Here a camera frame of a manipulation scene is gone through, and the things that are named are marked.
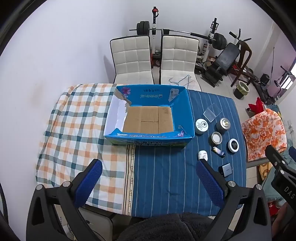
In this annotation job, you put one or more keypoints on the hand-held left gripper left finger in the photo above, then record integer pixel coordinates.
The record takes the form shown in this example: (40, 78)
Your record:
(89, 183)

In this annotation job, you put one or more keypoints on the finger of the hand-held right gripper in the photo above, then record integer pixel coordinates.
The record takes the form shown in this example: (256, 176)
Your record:
(275, 156)

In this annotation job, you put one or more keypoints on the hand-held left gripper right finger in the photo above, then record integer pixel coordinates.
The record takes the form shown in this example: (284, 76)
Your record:
(210, 183)

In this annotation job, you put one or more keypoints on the black power adapter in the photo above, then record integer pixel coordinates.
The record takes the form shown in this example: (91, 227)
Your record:
(225, 169)

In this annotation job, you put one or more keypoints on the metal lid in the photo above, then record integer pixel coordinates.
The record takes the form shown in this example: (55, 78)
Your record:
(215, 138)

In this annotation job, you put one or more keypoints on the silver jar with lid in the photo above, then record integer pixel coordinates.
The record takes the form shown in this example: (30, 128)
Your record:
(223, 125)

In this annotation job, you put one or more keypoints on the blue cardboard box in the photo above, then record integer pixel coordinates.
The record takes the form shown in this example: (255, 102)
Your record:
(148, 120)

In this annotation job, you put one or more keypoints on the orange floral blanket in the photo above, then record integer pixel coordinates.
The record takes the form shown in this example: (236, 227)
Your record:
(263, 132)

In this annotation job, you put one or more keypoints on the white earbuds case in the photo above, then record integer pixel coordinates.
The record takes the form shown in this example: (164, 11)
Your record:
(202, 155)

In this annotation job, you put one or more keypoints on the small blue tube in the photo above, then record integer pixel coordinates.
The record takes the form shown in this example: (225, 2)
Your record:
(219, 152)

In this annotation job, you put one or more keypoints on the black and white round tin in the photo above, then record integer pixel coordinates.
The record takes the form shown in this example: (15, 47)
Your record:
(233, 145)

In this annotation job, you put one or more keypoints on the orange plaid cloth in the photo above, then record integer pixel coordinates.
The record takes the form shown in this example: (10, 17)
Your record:
(76, 139)

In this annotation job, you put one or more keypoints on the red cloth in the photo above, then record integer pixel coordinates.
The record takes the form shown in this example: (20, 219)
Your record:
(256, 105)

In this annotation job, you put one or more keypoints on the dark fuzzy clothing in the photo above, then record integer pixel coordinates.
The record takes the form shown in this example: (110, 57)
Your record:
(161, 228)

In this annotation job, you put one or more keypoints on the clear plastic case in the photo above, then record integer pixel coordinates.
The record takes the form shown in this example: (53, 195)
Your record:
(211, 113)

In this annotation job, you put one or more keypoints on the green waste basket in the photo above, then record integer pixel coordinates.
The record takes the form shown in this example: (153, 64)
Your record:
(240, 89)

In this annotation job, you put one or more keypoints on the brown plastic chair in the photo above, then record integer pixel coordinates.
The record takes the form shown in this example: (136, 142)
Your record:
(242, 58)

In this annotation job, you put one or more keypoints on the black weight bench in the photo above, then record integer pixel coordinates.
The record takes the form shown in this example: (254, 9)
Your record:
(222, 62)

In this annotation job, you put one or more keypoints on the white padded chair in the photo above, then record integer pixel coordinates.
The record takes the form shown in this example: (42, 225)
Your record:
(131, 60)
(179, 58)

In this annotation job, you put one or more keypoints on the barbell weight bench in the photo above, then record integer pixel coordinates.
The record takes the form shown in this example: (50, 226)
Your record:
(153, 34)

